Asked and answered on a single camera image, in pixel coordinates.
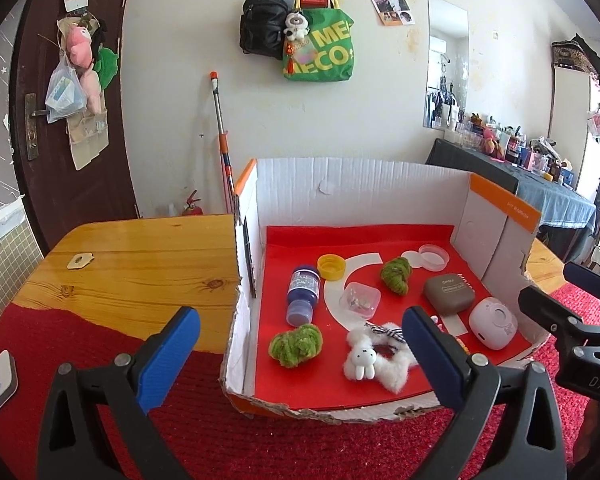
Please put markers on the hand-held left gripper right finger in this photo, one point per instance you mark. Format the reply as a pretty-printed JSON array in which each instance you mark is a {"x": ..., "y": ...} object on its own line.
[{"x": 432, "y": 355}]

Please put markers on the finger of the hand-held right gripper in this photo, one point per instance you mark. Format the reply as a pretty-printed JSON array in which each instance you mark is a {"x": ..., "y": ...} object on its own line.
[
  {"x": 590, "y": 277},
  {"x": 545, "y": 308}
]

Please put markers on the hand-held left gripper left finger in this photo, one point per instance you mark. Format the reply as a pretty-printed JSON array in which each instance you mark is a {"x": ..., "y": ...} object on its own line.
[{"x": 167, "y": 360}]

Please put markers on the small pink figure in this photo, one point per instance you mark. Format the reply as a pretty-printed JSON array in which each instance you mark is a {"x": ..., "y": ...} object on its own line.
[{"x": 436, "y": 324}]

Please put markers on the white pink mini camera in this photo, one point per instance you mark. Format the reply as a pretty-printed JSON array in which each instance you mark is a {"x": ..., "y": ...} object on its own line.
[{"x": 492, "y": 322}]

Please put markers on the taupe eyeshadow case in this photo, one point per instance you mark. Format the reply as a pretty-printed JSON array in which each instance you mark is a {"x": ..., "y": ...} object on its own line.
[{"x": 449, "y": 294}]

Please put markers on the white fluffy bunny scrunchie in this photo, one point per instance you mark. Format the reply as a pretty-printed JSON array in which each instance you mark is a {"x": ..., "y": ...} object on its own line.
[{"x": 365, "y": 360}]

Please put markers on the small green fuzzy scrunchie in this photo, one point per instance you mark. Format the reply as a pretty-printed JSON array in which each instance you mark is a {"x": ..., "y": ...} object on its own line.
[{"x": 395, "y": 276}]

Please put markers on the small clear plastic case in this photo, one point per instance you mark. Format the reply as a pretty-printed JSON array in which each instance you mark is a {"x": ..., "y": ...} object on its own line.
[{"x": 360, "y": 300}]

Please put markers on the clear round container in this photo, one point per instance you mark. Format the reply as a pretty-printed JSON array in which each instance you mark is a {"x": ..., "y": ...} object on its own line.
[{"x": 434, "y": 256}]

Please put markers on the large green fuzzy scrunchie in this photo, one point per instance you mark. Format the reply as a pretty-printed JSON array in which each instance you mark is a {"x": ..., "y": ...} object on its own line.
[{"x": 296, "y": 346}]

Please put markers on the yellow bottle cap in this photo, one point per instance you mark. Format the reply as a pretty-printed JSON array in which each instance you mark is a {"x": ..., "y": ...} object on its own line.
[{"x": 331, "y": 267}]

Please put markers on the purple plastic bottle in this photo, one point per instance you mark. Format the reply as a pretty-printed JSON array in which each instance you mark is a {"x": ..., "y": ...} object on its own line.
[{"x": 302, "y": 292}]

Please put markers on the orange cardboard box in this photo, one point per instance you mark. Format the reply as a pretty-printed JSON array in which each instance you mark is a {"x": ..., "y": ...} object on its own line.
[{"x": 380, "y": 195}]

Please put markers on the red knitted mat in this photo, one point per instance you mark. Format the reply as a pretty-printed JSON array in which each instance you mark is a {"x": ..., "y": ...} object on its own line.
[{"x": 205, "y": 435}]

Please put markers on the dresser with blue cloth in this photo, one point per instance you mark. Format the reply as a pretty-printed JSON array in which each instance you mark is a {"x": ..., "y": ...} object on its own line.
[{"x": 545, "y": 205}]

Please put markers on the small wooden tag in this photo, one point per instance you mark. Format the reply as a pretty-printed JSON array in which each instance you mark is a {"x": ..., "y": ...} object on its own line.
[{"x": 80, "y": 260}]

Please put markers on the row of cosmetics bottles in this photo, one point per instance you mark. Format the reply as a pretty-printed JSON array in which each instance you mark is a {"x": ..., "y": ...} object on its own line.
[{"x": 510, "y": 147}]

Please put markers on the red fire extinguisher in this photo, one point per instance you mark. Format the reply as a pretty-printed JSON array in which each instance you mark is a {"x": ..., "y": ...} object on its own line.
[{"x": 192, "y": 207}]

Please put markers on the dark brown door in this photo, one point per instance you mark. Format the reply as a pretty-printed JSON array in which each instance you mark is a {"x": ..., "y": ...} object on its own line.
[{"x": 105, "y": 160}]

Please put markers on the dark patterned bag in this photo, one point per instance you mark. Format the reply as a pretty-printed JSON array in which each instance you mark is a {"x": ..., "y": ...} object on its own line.
[{"x": 577, "y": 55}]

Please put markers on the beige hanging organizer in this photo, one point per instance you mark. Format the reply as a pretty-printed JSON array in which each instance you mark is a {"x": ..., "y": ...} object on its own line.
[{"x": 87, "y": 140}]

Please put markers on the clear plastic bag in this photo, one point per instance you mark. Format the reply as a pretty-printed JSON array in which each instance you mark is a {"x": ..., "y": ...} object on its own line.
[{"x": 65, "y": 92}]

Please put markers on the green plush toy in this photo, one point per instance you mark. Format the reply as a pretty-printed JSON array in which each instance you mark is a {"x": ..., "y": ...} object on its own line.
[{"x": 107, "y": 65}]

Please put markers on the green tote bag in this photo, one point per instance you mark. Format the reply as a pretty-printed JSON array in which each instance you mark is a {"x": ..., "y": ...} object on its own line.
[{"x": 330, "y": 55}]

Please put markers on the pink plush toy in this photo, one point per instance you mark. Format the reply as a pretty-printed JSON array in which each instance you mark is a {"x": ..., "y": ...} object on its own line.
[{"x": 80, "y": 45}]

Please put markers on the black backpack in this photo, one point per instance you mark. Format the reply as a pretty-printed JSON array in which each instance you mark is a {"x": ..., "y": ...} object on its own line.
[{"x": 262, "y": 25}]

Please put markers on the wall mirror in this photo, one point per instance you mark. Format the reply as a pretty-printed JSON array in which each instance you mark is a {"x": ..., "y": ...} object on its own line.
[{"x": 445, "y": 60}]

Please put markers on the wall photo poster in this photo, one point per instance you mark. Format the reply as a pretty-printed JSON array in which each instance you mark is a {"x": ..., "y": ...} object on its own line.
[{"x": 390, "y": 4}]

